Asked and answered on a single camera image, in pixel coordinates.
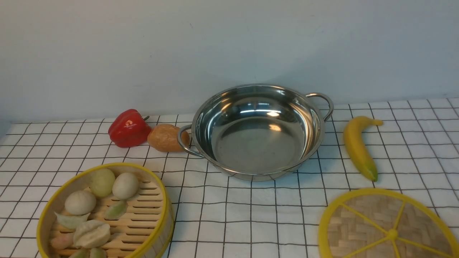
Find cream steamed bun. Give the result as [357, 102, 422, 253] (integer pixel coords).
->
[112, 173, 139, 200]

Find red bell pepper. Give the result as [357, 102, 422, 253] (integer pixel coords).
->
[108, 109, 151, 148]

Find yellow bamboo steamer basket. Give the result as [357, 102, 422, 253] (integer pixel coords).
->
[37, 163, 174, 258]

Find white grid tablecloth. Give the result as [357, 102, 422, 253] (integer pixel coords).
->
[0, 98, 459, 258]

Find pale green dumpling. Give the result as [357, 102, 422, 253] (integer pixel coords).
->
[54, 212, 90, 230]

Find pale green steamed bun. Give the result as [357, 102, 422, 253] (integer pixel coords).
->
[90, 168, 116, 198]

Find yellow banana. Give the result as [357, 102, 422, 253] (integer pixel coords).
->
[343, 116, 383, 182]

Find white folded dumpling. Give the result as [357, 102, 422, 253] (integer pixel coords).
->
[73, 220, 110, 248]

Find white steamed bun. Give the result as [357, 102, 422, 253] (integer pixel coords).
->
[64, 190, 96, 215]

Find yellow woven steamer lid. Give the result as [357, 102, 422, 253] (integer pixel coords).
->
[318, 188, 459, 258]

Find stainless steel pot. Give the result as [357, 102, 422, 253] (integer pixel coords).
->
[176, 84, 334, 181]

